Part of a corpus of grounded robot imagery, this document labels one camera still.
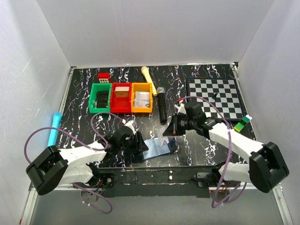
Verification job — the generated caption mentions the beige wooden microphone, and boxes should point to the beige wooden microphone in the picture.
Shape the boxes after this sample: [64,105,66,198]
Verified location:
[141,66,158,97]

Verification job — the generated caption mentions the black object in green bin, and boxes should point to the black object in green bin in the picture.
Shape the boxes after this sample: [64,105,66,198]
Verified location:
[95,91,109,108]

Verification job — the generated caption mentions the yellow plastic bin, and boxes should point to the yellow plastic bin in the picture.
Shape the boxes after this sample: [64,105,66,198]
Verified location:
[131,82,153,113]

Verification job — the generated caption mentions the navy blue card holder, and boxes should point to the navy blue card holder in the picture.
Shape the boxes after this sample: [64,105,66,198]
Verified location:
[142,138,176,161]

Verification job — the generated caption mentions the black white chessboard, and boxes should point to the black white chessboard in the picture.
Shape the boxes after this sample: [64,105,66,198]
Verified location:
[187,78,244,121]

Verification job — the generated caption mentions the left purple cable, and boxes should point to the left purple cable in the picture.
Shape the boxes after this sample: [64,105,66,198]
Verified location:
[24,112,126,214]

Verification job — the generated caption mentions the light blue toy microphone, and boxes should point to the light blue toy microphone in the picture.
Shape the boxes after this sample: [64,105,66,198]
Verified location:
[47,112,62,147]

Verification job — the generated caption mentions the yellow green brick stack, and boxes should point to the yellow green brick stack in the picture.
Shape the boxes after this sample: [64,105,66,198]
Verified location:
[233,114,252,133]

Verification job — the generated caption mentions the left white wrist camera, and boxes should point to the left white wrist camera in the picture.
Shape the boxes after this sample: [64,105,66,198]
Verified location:
[125,120,137,134]

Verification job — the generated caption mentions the black microphone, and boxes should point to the black microphone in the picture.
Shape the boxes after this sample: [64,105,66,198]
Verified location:
[157,87,167,125]

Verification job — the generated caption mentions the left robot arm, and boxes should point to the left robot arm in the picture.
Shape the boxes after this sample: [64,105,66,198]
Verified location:
[26,126,149,195]

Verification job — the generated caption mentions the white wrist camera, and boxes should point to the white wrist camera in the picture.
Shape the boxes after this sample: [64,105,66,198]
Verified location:
[125,120,137,134]
[174,102,187,115]

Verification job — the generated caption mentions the orange cards in red bin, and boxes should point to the orange cards in red bin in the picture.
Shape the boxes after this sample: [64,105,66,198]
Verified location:
[114,86,130,98]

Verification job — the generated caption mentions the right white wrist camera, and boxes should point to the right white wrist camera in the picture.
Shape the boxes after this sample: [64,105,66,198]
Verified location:
[174,102,187,115]

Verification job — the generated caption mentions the red plastic bin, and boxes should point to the red plastic bin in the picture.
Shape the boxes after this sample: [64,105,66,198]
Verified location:
[110,82,132,113]

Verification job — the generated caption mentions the green plastic bin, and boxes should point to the green plastic bin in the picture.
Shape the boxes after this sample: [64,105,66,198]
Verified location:
[88,83,112,114]

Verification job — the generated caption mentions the white cards in yellow bin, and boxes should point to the white cards in yellow bin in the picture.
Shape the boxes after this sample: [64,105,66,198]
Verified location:
[134,91,150,108]

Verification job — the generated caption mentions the white VIP credit card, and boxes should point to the white VIP credit card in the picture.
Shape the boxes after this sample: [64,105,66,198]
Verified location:
[157,127,169,146]

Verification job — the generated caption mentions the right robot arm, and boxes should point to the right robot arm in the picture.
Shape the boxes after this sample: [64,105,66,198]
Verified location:
[163,102,290,193]

